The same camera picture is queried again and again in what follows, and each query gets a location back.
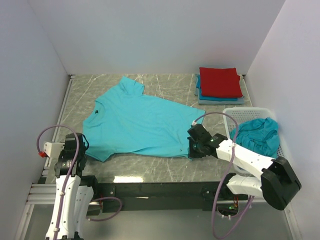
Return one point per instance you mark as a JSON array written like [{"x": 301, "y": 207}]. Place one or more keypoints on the teal t-shirt in basket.
[{"x": 259, "y": 135}]

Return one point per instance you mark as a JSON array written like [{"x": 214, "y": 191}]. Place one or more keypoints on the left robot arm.
[{"x": 73, "y": 191}]

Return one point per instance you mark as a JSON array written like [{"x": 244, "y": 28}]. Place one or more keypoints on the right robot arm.
[{"x": 270, "y": 178}]

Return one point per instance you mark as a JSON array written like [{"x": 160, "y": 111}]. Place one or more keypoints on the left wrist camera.
[{"x": 51, "y": 149}]

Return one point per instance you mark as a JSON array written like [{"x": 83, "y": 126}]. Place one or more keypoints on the grey-blue folded t-shirt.
[{"x": 211, "y": 103}]

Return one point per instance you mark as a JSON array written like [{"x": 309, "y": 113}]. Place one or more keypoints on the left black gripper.
[{"x": 62, "y": 155}]

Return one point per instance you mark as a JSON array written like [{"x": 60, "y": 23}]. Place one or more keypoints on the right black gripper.
[{"x": 192, "y": 154}]

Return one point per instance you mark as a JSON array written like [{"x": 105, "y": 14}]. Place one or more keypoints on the red folded t-shirt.
[{"x": 220, "y": 83}]

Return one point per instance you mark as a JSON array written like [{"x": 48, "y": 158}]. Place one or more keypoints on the light blue t-shirt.
[{"x": 125, "y": 120}]

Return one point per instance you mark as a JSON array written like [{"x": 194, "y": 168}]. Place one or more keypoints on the aluminium rail frame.
[{"x": 42, "y": 193}]

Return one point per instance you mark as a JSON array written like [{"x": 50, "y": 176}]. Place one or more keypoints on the white plastic basket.
[{"x": 244, "y": 114}]

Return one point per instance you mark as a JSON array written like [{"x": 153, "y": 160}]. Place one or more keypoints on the black base beam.
[{"x": 153, "y": 196}]

